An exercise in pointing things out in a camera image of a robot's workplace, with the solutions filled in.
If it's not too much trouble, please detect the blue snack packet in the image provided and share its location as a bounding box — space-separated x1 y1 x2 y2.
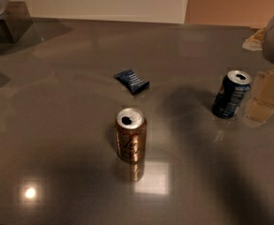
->
114 69 150 95

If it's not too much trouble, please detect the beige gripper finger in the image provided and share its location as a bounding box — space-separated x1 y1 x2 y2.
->
242 28 265 52
243 67 274 126

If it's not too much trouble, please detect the dark wooden block stand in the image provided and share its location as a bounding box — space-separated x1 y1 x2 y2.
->
0 2 33 43

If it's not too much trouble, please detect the blue soda can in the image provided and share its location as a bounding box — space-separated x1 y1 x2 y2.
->
212 70 251 119

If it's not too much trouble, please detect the orange soda can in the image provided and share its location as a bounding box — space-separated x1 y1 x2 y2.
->
115 108 147 163

